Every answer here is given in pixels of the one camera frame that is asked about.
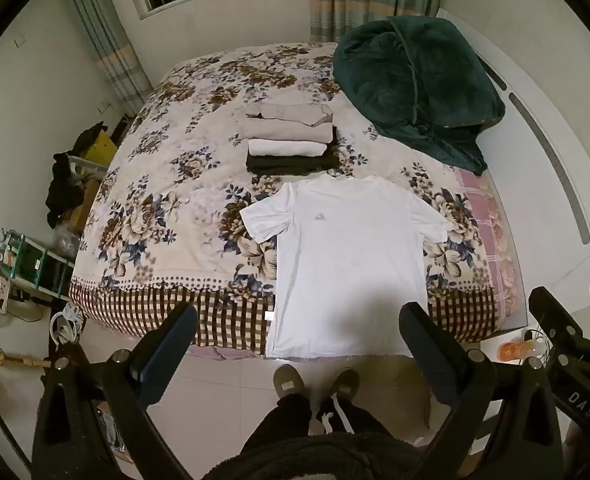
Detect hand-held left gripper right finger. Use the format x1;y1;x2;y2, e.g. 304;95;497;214
398;301;563;480

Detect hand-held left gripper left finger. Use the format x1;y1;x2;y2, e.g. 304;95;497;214
32;301;199;480

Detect white t-shirt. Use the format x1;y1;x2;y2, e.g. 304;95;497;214
239;174;453;359

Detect black clothes pile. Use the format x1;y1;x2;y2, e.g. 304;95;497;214
45;121;106;229

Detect orange drink bottle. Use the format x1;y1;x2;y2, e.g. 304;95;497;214
498;340;548;364

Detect white nightstand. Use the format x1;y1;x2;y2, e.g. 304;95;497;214
479;324;551;367

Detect pink checked bed sheet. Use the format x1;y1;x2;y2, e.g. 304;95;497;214
452;165;522;332

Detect grey slipper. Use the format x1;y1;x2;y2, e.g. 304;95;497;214
326;367;361;406
273;364;306;402

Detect person's legs in black pants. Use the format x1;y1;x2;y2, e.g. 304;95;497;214
239;394;392;461

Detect floral bed blanket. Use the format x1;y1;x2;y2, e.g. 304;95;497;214
69;42;506;361

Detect green storage rack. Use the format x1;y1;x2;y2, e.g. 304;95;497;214
2;229;76;304

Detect black fuzzy robe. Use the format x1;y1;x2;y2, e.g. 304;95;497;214
200;431;426;480

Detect straw broom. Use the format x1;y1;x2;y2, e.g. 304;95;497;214
0;345;54;374

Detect cardboard box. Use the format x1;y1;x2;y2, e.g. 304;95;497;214
67;179;102;234

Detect white curved headboard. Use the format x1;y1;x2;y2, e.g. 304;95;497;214
435;7;590;291

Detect yellow box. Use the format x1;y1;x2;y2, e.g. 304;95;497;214
81;132;119;169

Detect black folded garment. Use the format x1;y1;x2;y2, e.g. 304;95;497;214
245;151;341;177

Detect white folded garment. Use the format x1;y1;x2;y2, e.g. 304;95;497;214
248;138;327;157

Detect beige folded garment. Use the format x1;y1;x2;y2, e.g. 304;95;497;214
245;103;335;128
247;120;335;144

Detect dark green fleece blanket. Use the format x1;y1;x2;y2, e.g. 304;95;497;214
332;16;506;176

